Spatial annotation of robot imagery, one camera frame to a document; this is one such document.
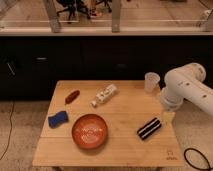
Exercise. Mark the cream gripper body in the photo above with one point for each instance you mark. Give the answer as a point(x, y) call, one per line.
point(167, 117)

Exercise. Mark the red pepper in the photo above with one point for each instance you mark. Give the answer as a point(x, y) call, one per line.
point(70, 98)

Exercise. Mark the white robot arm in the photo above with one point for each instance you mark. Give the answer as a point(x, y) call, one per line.
point(185, 83)

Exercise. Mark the orange ceramic bowl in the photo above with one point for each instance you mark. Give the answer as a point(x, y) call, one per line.
point(89, 131)

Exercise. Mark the black white striped block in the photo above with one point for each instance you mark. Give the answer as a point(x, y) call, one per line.
point(149, 128)

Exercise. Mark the clear plastic cup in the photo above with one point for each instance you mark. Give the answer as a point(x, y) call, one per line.
point(151, 81)

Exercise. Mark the white plastic bottle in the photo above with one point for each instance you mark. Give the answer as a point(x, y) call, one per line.
point(105, 95)

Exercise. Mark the wooden table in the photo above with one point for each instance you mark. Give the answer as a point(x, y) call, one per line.
point(124, 114)

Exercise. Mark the blue sponge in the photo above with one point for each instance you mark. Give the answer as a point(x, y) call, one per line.
point(58, 119)

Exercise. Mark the black office chair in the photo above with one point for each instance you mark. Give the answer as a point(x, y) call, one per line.
point(72, 7)

